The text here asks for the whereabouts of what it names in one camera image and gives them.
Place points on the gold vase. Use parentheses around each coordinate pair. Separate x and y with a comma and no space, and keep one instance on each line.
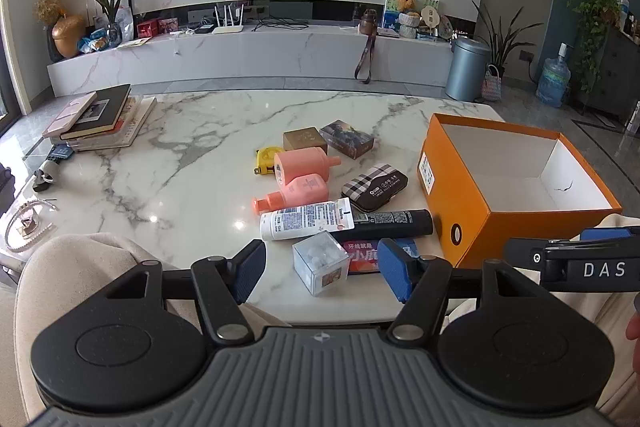
(69,37)

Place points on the person's right leg beige trousers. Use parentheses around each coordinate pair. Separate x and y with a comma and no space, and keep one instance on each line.
(600,312)

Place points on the white tube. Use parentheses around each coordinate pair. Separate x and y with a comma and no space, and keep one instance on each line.
(300,222)

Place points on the yellow tape measure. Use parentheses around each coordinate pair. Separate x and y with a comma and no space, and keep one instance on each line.
(265,162)

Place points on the black hardcover book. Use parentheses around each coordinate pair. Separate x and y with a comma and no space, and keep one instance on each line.
(107,107)

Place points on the blue snack bags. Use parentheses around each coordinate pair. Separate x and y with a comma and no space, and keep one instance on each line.
(92,43)

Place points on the marble television console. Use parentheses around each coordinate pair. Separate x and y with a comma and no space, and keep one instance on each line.
(250,57)

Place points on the dried flowers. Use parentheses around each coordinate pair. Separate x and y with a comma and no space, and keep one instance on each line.
(49,7)

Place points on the green potted plant glass vase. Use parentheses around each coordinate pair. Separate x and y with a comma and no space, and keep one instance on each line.
(111,4)

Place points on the woven checkered bag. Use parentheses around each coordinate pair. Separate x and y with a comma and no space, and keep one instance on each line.
(491,87)

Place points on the blue water jug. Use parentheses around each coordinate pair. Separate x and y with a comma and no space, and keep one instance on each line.
(552,82)

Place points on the person's right hand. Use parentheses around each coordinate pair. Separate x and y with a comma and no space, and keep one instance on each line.
(634,327)

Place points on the round hand fan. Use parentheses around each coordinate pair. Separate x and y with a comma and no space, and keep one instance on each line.
(436,18)

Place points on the white router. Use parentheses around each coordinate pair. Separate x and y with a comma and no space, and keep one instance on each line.
(227,27)

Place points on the pink notebook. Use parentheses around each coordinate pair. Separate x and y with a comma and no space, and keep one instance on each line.
(67,117)

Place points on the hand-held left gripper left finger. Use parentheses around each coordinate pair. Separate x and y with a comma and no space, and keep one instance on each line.
(250,269)

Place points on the orange cardboard box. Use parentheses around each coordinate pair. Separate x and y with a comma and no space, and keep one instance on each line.
(505,227)

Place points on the blue packet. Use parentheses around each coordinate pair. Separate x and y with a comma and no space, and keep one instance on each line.
(61,152)

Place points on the plaid zip case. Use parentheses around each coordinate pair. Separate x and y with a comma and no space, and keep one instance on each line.
(375,187)

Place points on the dark drawer cabinet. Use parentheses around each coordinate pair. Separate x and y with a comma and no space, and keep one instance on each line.
(617,72)

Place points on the gold square box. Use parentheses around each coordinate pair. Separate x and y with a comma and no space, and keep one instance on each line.
(305,141)

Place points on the tall leafy floor plant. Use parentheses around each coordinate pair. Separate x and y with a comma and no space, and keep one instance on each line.
(502,42)

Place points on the clear plastic cube box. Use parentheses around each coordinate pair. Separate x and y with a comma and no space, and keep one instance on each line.
(320,264)

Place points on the red box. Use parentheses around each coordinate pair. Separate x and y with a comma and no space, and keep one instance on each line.
(147,29)

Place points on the red and blue tin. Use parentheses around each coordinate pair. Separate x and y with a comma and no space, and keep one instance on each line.
(362,257)

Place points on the silver pouch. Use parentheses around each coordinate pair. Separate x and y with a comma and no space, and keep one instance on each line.
(126,24)

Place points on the large pink bottle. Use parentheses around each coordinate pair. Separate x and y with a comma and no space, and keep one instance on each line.
(302,164)

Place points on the picture with teddy bear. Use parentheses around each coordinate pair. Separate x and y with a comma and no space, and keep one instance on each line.
(407,12)

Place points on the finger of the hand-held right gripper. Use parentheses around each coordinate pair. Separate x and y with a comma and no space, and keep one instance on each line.
(605,233)
(522,252)

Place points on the pearl headband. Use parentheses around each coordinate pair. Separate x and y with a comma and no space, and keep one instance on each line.
(15,244)

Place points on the small pink bottle orange cap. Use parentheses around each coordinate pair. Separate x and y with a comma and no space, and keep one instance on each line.
(300,192)

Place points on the pink box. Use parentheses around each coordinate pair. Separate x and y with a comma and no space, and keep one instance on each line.
(168,26)

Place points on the black tube bottle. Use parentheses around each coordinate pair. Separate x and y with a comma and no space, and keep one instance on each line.
(395,222)

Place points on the trailing pothos plant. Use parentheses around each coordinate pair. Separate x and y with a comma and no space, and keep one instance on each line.
(595,22)

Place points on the illustrated card box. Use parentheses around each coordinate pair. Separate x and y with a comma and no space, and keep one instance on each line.
(347,138)

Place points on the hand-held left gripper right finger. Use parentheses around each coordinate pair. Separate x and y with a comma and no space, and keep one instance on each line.
(395,272)

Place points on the grey-blue trash can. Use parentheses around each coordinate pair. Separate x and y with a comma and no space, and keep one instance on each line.
(465,72)

